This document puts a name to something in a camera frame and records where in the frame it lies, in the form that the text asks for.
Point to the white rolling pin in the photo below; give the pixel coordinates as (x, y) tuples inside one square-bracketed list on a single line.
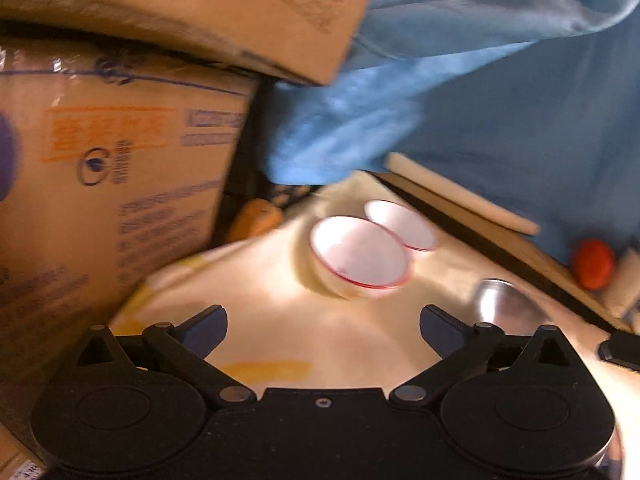
[(460, 195)]

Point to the cardboard box red print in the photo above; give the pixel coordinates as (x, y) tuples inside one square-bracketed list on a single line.
[(200, 5)]

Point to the cream paper table cover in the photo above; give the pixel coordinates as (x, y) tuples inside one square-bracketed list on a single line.
[(280, 325)]

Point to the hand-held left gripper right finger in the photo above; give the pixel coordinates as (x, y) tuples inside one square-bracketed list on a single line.
[(442, 330)]

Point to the small steel bowl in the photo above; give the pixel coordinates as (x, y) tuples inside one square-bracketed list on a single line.
[(507, 305)]

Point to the white thermos cup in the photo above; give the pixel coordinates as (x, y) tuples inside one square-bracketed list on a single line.
[(625, 285)]

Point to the small cardboard box white label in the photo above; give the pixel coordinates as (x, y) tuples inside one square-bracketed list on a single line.
[(15, 460)]

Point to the large cardboard box blue logo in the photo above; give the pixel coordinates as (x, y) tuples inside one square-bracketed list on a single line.
[(115, 185)]

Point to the red tomato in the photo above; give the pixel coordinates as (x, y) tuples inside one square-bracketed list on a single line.
[(593, 264)]

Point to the orange rounded object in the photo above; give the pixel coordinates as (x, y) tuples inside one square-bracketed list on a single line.
[(255, 220)]

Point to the wooden shelf board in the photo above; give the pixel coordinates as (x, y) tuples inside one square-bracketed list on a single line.
[(515, 255)]

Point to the white red-rimmed bowl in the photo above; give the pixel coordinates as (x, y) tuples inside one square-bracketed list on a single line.
[(402, 225), (357, 252)]

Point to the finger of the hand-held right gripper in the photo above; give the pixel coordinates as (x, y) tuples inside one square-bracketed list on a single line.
[(620, 352)]

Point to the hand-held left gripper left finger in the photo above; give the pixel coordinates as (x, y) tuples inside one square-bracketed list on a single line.
[(205, 331)]

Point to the light blue coat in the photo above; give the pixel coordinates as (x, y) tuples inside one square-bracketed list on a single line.
[(475, 85)]

